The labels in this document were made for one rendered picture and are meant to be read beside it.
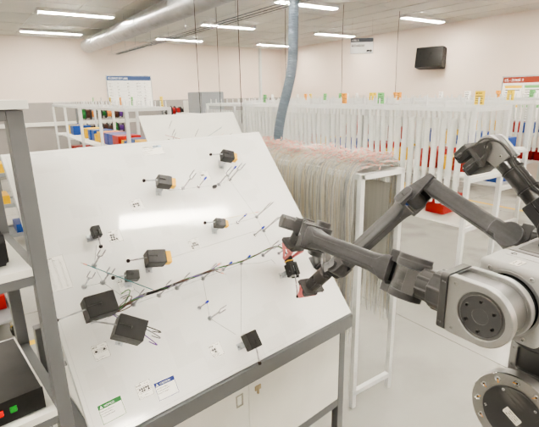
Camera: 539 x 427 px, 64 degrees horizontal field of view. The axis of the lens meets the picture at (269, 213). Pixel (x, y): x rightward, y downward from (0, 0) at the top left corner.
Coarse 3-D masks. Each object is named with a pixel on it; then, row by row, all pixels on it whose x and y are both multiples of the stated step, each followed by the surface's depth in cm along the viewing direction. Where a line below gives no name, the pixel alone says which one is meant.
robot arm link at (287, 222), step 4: (284, 216) 174; (288, 216) 175; (280, 220) 178; (284, 220) 173; (288, 220) 173; (292, 220) 173; (296, 220) 173; (300, 220) 174; (308, 220) 170; (312, 220) 169; (280, 224) 176; (284, 224) 173; (288, 224) 173; (292, 224) 173; (296, 224) 173; (300, 224) 174; (284, 228) 176; (288, 228) 175; (292, 228) 173; (296, 228) 173; (300, 228) 174
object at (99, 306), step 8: (88, 296) 130; (96, 296) 131; (104, 296) 133; (112, 296) 134; (88, 304) 129; (96, 304) 131; (104, 304) 131; (112, 304) 133; (80, 312) 129; (88, 312) 128; (96, 312) 129; (104, 312) 130; (112, 312) 132; (88, 320) 130; (96, 320) 134
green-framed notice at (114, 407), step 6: (120, 396) 135; (108, 402) 133; (114, 402) 133; (120, 402) 134; (102, 408) 131; (108, 408) 132; (114, 408) 133; (120, 408) 133; (102, 414) 130; (108, 414) 131; (114, 414) 132; (120, 414) 133; (102, 420) 130; (108, 420) 130
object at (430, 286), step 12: (468, 264) 88; (420, 276) 91; (432, 276) 89; (444, 276) 84; (420, 288) 90; (432, 288) 87; (444, 288) 85; (432, 300) 88; (444, 300) 85; (444, 312) 86
